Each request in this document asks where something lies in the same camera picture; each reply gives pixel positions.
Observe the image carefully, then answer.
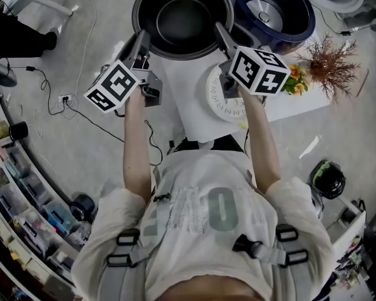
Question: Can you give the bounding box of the black cylinder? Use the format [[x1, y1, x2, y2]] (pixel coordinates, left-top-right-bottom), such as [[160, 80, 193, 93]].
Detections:
[[8, 121, 29, 142]]

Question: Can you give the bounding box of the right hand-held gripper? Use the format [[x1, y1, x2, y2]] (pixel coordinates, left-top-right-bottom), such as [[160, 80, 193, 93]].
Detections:
[[214, 21, 291, 100]]

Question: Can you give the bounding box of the dark blue rice cooker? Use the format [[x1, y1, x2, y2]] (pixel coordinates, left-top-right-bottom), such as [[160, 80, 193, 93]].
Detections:
[[232, 0, 366, 56]]

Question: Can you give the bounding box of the dried brown plant in vase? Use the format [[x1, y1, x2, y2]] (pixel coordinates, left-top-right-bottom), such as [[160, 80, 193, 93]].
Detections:
[[296, 33, 362, 105]]

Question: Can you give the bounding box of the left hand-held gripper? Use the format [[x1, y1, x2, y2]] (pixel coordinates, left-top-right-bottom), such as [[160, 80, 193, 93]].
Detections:
[[83, 29, 163, 115]]

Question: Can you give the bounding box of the white shelf unit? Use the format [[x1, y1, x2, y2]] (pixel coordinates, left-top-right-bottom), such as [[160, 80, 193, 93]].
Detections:
[[0, 95, 91, 301]]

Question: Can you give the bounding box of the person's right forearm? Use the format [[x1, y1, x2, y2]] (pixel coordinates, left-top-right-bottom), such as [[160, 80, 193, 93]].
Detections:
[[238, 86, 282, 193]]

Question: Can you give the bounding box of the white side table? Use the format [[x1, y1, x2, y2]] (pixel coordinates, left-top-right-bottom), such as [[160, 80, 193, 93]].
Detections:
[[325, 196, 375, 263]]

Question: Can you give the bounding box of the white perforated round plate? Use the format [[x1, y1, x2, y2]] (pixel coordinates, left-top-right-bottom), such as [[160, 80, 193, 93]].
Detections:
[[205, 65, 249, 124]]

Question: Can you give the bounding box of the person's white printed shirt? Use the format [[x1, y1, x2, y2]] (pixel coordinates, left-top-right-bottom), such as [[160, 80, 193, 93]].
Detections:
[[71, 150, 335, 301]]

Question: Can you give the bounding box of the red strip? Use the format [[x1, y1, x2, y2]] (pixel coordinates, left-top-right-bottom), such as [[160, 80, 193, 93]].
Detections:
[[356, 69, 370, 98]]

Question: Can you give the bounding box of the dark metal pot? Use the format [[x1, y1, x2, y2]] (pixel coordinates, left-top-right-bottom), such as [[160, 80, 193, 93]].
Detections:
[[132, 0, 235, 61]]

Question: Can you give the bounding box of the black floor cable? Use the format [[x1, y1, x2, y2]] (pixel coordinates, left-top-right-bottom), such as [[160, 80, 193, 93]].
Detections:
[[64, 98, 127, 144]]

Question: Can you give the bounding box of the person's left forearm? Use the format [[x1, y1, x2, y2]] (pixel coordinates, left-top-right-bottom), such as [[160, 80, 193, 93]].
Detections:
[[122, 97, 154, 200]]

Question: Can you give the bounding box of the black round roll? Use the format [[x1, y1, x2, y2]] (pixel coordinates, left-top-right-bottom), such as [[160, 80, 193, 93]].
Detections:
[[69, 194, 97, 222]]

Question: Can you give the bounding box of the orange flower potted plant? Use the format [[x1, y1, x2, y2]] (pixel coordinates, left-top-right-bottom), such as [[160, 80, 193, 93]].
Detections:
[[281, 64, 310, 97]]

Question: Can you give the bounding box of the grey harness with black buckles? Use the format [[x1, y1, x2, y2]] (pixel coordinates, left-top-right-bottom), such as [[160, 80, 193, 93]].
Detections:
[[106, 167, 310, 268]]

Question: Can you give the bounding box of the black helmet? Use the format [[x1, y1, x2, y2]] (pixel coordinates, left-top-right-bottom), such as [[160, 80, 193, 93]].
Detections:
[[310, 160, 347, 200]]

